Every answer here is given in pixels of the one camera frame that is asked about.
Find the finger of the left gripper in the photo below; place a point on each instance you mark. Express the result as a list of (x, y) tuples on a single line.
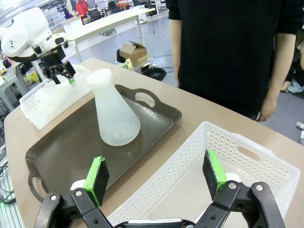
[(69, 71), (54, 76)]

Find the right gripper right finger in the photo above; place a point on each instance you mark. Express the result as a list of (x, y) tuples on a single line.
[(213, 171)]

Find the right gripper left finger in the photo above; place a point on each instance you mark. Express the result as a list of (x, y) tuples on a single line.
[(97, 180)]

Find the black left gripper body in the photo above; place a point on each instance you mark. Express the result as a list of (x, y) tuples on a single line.
[(53, 60)]

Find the translucent white conical flask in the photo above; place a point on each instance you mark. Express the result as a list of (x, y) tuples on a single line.
[(114, 114), (47, 99)]

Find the person's right forearm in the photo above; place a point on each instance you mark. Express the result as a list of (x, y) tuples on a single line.
[(176, 52)]

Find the person's left forearm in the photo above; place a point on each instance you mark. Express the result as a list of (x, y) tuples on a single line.
[(280, 66)]

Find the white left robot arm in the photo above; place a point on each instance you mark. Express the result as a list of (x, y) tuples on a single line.
[(21, 35)]

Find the person's left hand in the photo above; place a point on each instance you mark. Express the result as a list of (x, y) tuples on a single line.
[(267, 109)]

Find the white perforated plastic basket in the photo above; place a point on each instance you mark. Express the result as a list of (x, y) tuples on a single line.
[(31, 107), (180, 166)]

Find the dark brown serving tray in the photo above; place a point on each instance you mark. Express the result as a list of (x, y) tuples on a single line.
[(71, 147)]

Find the green and white carton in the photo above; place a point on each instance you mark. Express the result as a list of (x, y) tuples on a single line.
[(129, 64)]

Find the long white background table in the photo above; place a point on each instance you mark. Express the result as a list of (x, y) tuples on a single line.
[(107, 23)]

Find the brown cardboard box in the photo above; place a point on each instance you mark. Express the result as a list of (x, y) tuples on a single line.
[(135, 53)]

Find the black bag on floor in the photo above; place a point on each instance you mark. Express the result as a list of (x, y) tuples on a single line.
[(154, 73)]

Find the person in black t-shirt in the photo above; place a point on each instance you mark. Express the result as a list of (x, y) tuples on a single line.
[(225, 47)]

